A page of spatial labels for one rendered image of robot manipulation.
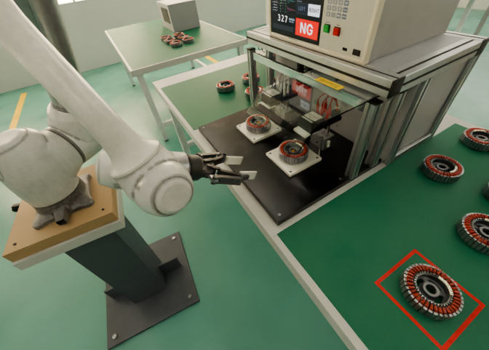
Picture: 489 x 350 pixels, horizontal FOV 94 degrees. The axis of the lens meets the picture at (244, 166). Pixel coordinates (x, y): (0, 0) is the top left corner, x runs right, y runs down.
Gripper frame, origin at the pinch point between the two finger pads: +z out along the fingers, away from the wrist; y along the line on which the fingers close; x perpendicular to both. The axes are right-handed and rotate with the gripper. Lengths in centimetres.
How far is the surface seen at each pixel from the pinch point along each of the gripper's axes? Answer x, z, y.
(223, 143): -4.3, 7.3, -24.6
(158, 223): -94, 6, -66
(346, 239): -1.4, 16.2, 34.2
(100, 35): -40, 1, -472
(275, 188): -2.8, 9.8, 8.9
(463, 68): 52, 54, 21
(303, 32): 44.6, 14.6, -13.2
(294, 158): 6.5, 18.4, 4.0
